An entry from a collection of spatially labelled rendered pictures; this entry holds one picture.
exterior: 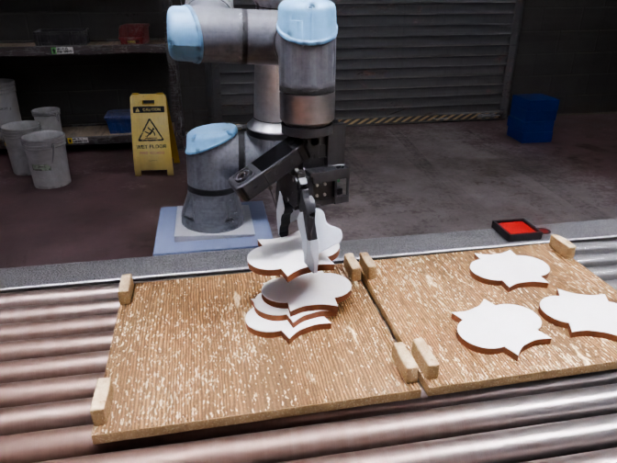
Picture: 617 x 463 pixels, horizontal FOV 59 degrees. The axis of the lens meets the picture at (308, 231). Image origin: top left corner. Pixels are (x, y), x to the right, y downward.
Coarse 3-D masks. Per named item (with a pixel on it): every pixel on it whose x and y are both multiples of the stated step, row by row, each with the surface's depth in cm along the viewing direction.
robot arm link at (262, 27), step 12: (252, 12) 75; (264, 12) 75; (276, 12) 76; (252, 24) 74; (264, 24) 74; (252, 36) 74; (264, 36) 75; (252, 48) 75; (264, 48) 75; (252, 60) 77; (264, 60) 77; (276, 60) 77
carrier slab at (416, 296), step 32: (416, 256) 103; (448, 256) 103; (544, 256) 103; (384, 288) 93; (416, 288) 93; (448, 288) 93; (480, 288) 93; (544, 288) 93; (576, 288) 93; (608, 288) 93; (416, 320) 84; (448, 320) 84; (544, 320) 84; (448, 352) 77; (544, 352) 77; (576, 352) 77; (608, 352) 77; (448, 384) 71; (480, 384) 72
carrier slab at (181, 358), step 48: (144, 288) 93; (192, 288) 93; (240, 288) 93; (144, 336) 80; (192, 336) 80; (240, 336) 80; (336, 336) 80; (384, 336) 80; (144, 384) 71; (192, 384) 71; (240, 384) 71; (288, 384) 71; (336, 384) 71; (384, 384) 71; (96, 432) 64; (144, 432) 64
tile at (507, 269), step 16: (480, 256) 101; (496, 256) 101; (512, 256) 101; (528, 256) 101; (480, 272) 95; (496, 272) 95; (512, 272) 95; (528, 272) 95; (544, 272) 95; (512, 288) 92
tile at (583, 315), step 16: (544, 304) 86; (560, 304) 86; (576, 304) 86; (592, 304) 86; (608, 304) 86; (560, 320) 82; (576, 320) 82; (592, 320) 82; (608, 320) 82; (576, 336) 80; (592, 336) 80; (608, 336) 80
